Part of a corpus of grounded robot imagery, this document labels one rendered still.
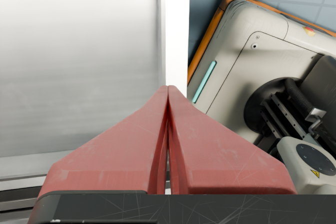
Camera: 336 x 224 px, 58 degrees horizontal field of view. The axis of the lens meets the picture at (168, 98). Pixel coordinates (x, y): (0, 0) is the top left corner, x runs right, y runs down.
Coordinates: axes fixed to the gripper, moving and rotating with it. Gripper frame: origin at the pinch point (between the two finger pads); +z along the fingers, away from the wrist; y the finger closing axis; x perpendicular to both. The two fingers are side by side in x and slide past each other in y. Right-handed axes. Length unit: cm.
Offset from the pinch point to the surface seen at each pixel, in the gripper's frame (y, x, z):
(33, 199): 18.1, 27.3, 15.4
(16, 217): 20.3, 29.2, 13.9
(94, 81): 8.3, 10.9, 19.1
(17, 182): 20.6, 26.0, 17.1
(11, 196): 21.1, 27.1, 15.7
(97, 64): 7.7, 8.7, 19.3
